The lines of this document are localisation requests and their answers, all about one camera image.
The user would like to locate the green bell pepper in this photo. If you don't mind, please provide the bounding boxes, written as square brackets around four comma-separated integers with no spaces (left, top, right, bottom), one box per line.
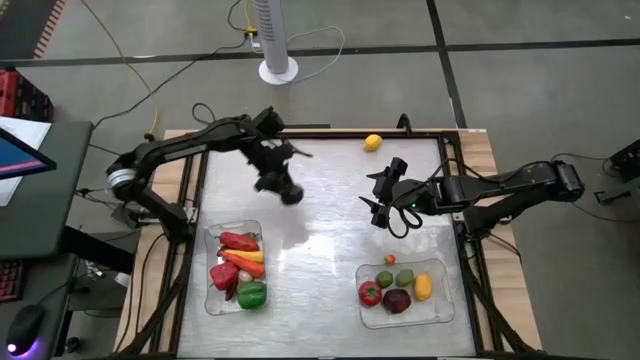
[236,280,268,311]

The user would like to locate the black device cable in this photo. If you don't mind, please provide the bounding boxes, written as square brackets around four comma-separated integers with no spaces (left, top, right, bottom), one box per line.
[549,152,640,229]

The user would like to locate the yellow floor cable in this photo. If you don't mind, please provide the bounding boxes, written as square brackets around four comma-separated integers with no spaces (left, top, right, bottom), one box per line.
[79,0,161,141]

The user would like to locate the orange carrot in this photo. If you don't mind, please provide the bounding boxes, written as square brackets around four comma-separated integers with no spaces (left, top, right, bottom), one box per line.
[218,251,266,279]

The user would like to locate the red crate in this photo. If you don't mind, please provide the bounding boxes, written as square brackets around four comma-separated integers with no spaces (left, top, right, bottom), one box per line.
[0,69,55,124]

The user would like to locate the clear plastic basket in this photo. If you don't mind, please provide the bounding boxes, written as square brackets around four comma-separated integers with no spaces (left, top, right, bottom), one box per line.
[203,218,269,317]
[354,258,456,330]

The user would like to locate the white paper sheet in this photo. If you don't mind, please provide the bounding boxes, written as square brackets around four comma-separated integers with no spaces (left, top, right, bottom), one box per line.
[0,115,53,207]

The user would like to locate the red tomato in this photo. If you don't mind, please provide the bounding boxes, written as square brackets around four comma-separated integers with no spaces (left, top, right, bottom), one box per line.
[357,280,383,308]

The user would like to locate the long black floor cable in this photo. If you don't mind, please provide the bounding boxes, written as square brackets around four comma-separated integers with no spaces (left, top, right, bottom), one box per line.
[93,37,251,130]

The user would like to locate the white fan cable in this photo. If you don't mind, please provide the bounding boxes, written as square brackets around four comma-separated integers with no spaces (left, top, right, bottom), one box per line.
[285,25,347,84]

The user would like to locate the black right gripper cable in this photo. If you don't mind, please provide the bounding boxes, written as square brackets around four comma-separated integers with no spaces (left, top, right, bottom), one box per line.
[386,203,424,240]

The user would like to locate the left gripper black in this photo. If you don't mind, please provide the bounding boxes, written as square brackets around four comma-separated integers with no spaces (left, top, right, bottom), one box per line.
[252,142,315,195]

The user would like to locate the monitor with blue screen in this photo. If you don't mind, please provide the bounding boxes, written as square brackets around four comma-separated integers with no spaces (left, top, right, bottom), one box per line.
[0,127,58,181]

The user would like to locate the black device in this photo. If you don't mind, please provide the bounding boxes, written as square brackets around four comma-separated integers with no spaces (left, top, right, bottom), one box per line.
[593,138,640,205]

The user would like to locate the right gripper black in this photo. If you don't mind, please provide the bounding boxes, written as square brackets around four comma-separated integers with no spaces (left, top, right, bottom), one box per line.
[358,156,437,230]

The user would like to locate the black computer mouse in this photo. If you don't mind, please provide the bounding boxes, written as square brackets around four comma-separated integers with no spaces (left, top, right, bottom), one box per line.
[5,303,46,357]

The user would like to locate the orange yellow mango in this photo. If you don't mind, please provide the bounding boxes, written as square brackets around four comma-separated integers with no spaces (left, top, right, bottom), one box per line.
[414,272,433,303]

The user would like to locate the red chili green stem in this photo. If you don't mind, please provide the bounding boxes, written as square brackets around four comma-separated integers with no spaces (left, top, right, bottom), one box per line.
[218,231,261,253]

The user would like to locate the black cable loop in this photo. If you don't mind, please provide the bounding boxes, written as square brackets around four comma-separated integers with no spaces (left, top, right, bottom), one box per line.
[192,102,217,129]

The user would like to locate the white tower fan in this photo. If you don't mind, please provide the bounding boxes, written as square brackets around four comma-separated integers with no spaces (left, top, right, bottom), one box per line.
[252,0,300,86]

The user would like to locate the black metal table frame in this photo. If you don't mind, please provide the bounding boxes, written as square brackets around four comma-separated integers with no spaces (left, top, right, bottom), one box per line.
[117,127,539,360]

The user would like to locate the grey desk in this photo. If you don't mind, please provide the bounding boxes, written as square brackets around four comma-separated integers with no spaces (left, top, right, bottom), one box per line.
[0,119,95,360]

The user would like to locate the dark mat orange edge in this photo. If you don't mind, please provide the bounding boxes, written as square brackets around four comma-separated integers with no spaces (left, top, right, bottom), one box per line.
[0,0,67,60]

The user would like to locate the keyboard with red keys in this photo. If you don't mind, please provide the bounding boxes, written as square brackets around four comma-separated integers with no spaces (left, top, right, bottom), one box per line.
[0,259,25,304]

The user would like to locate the red pepper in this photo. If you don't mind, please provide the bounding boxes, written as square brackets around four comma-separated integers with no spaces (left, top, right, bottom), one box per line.
[209,261,241,292]

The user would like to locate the power strip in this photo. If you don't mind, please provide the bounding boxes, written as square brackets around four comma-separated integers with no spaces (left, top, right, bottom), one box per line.
[244,27,264,54]

